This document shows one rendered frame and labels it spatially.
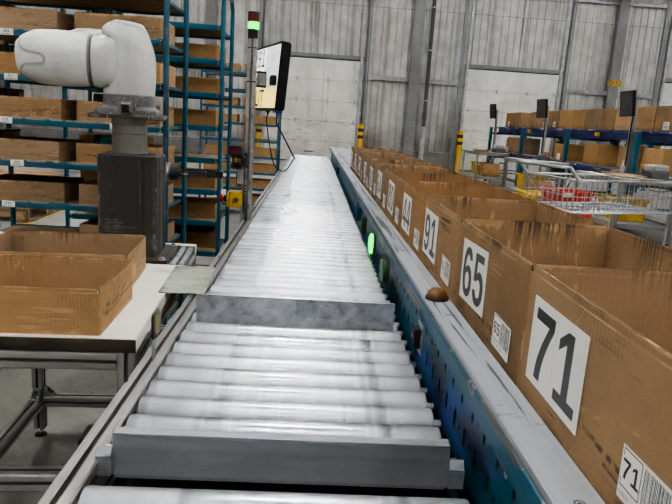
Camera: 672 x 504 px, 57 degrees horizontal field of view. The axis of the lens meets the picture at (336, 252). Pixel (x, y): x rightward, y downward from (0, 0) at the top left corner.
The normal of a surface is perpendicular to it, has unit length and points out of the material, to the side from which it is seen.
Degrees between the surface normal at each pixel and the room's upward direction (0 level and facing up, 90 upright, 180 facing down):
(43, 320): 92
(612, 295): 90
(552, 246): 90
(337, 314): 90
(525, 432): 0
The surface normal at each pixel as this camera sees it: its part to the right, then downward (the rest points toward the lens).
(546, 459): 0.07, -0.98
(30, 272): 0.08, 0.19
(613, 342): -1.00, -0.05
